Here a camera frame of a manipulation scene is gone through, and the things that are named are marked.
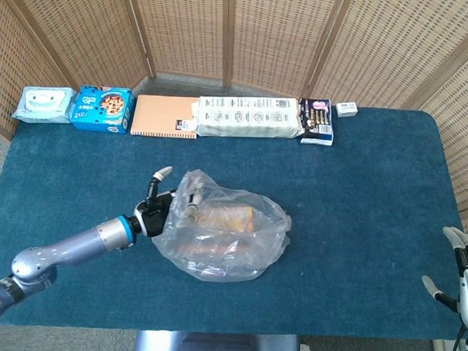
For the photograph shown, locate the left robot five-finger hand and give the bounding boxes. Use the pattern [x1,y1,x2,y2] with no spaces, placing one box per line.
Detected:
[133,165,204,240]

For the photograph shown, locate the clear plastic shopping bag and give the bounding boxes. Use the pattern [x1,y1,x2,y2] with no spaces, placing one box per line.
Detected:
[151,167,296,286]

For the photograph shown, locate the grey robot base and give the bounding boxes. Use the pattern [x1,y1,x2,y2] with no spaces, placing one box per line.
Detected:
[133,328,303,351]

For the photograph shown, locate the yellow brown snack pack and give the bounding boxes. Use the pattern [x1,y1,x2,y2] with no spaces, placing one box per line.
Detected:
[195,204,257,234]

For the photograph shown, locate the brown spiral notebook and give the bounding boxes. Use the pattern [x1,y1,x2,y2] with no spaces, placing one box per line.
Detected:
[130,94,202,140]

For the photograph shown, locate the blue cookie box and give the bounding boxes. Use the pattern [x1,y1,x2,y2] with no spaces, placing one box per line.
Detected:
[70,84,136,135]

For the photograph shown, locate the long white tissue pack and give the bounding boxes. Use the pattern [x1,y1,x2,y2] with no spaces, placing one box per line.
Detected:
[196,94,304,142]

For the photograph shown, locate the dark blue table cloth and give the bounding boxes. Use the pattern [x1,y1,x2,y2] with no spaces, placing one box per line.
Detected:
[0,91,468,346]

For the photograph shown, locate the light blue wet wipes pack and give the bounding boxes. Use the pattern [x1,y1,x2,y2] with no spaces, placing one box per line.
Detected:
[11,85,78,126]

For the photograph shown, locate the dark small snack box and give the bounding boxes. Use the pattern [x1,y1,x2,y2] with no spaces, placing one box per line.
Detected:
[298,97,336,147]

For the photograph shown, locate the small white box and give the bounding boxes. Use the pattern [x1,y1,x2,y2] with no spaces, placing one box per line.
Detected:
[335,102,359,119]

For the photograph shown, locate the rattan folding screen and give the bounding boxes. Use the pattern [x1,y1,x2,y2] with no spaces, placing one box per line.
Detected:
[0,0,468,241]

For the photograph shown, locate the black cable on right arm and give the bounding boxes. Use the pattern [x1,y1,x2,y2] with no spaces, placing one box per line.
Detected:
[452,324,468,351]

